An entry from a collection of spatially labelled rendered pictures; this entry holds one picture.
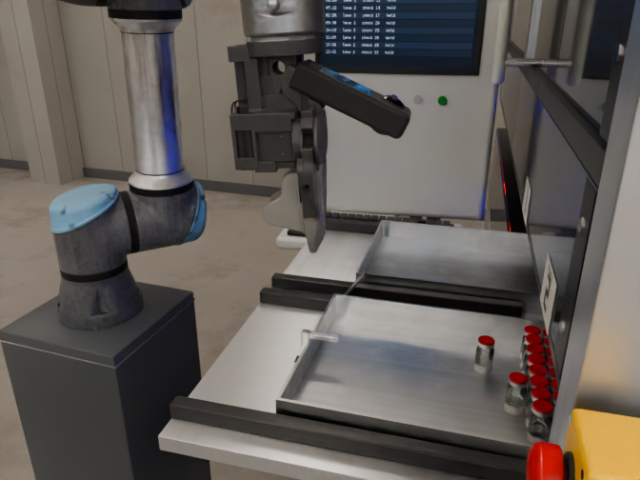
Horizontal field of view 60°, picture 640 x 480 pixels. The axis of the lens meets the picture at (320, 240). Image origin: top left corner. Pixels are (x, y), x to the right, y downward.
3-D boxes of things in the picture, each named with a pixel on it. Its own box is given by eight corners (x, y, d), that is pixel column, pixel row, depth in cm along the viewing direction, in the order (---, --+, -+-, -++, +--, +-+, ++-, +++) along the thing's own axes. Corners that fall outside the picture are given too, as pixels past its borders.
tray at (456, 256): (555, 252, 107) (558, 235, 106) (575, 319, 84) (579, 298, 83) (380, 235, 116) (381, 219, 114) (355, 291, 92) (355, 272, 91)
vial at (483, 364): (491, 366, 73) (495, 338, 71) (491, 376, 71) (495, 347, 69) (473, 364, 73) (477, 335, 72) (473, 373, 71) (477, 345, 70)
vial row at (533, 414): (535, 355, 75) (541, 326, 73) (548, 449, 59) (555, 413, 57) (518, 353, 75) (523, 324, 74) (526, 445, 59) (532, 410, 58)
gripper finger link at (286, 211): (270, 250, 60) (262, 167, 56) (325, 250, 59) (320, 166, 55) (264, 263, 57) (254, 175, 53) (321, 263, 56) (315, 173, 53)
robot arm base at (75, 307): (39, 321, 101) (29, 271, 97) (95, 286, 114) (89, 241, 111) (108, 336, 96) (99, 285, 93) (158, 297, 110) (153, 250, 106)
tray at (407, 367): (570, 347, 77) (575, 325, 76) (606, 490, 54) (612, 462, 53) (333, 313, 86) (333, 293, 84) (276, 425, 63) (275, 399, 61)
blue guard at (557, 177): (502, 96, 224) (508, 49, 217) (567, 381, 51) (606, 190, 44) (500, 96, 224) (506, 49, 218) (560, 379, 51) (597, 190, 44)
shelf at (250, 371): (550, 252, 113) (552, 243, 112) (635, 551, 50) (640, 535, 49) (322, 230, 124) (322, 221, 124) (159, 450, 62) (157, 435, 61)
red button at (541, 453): (572, 477, 43) (582, 437, 42) (581, 519, 40) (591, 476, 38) (521, 468, 44) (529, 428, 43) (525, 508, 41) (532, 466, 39)
